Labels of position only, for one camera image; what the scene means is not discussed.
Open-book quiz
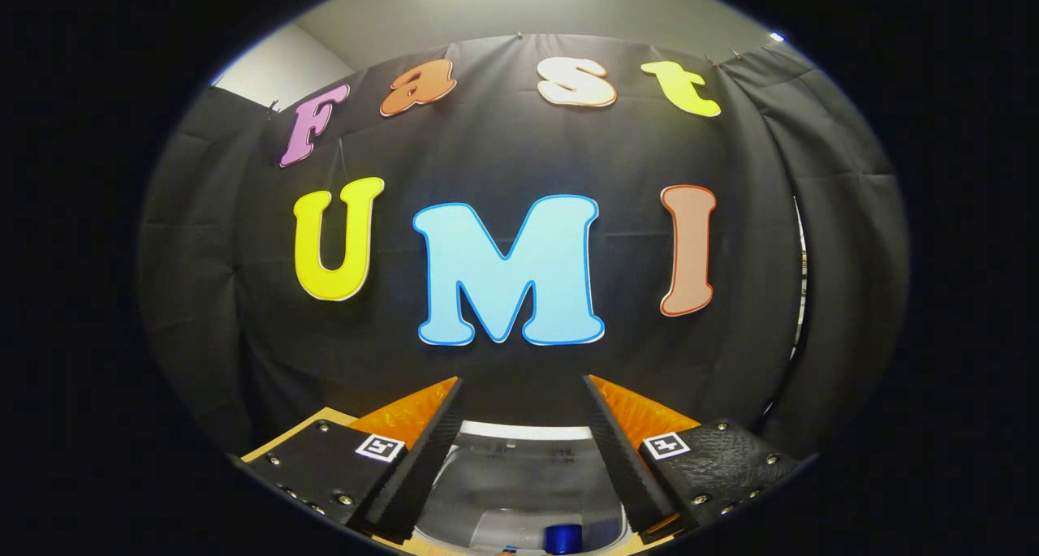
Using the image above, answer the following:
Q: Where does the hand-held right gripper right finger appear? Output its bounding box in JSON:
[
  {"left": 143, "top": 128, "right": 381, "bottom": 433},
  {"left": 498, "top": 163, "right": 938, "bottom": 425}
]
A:
[{"left": 581, "top": 373, "right": 804, "bottom": 545}]

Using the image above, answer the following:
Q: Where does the white desktop garbage bin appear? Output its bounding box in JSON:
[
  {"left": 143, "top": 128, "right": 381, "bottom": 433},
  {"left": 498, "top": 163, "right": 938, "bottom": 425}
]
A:
[{"left": 410, "top": 420, "right": 630, "bottom": 556}]

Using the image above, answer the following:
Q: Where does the wooden desktop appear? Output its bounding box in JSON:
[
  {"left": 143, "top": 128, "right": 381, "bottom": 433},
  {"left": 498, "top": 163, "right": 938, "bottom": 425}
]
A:
[{"left": 241, "top": 407, "right": 679, "bottom": 556}]

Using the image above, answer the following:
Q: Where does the silver pop can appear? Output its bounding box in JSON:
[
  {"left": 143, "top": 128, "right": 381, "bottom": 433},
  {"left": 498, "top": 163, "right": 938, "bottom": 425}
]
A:
[{"left": 542, "top": 524, "right": 585, "bottom": 555}]

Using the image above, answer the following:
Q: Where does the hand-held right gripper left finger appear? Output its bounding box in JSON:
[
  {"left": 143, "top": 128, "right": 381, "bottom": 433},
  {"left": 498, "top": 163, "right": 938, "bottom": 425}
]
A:
[{"left": 235, "top": 376, "right": 468, "bottom": 545}]

